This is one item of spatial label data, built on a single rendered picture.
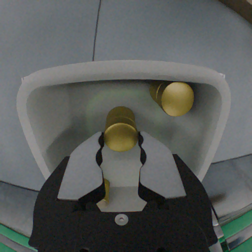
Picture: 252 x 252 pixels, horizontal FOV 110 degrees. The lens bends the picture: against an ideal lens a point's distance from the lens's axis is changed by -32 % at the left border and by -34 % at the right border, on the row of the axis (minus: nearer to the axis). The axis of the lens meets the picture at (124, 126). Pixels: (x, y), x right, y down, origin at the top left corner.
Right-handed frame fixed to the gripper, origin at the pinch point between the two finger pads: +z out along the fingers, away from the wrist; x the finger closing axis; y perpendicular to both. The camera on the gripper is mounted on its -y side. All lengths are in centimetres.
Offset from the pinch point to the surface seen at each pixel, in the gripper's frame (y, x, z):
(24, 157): 8.8, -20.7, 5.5
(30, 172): 13.5, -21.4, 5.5
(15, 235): 22.6, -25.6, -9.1
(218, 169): 11.2, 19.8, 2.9
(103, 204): 13.7, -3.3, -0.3
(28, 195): 20.8, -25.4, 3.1
